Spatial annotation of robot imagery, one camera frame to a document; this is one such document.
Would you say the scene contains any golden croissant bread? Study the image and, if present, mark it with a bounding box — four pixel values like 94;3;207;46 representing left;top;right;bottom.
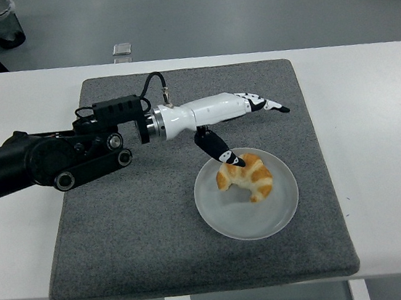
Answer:
213;150;276;207

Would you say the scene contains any white table leg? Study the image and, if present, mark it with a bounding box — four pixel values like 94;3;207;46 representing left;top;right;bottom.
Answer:
347;277;370;300

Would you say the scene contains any silver floor socket box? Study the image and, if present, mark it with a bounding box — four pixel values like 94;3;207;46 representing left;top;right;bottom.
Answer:
110;41;134;57

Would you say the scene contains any pale grey round plate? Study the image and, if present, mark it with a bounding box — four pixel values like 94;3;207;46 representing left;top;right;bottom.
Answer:
189;141;305;248

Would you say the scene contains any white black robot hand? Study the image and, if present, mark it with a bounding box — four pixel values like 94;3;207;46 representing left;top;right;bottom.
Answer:
159;84;297;179

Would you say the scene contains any grey felt mat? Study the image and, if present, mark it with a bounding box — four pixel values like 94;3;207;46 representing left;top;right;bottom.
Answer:
23;48;362;300

